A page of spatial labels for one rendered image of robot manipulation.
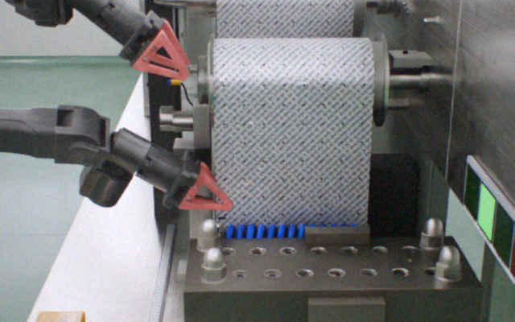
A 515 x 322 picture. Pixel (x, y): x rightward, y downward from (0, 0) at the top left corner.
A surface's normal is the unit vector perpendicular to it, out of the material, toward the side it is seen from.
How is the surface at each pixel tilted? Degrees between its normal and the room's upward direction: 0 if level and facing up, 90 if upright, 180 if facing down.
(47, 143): 108
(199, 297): 90
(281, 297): 90
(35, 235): 0
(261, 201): 90
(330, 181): 90
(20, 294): 0
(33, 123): 22
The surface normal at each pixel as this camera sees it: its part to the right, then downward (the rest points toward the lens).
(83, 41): 0.03, 0.33
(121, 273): 0.00, -0.94
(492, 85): -1.00, 0.00
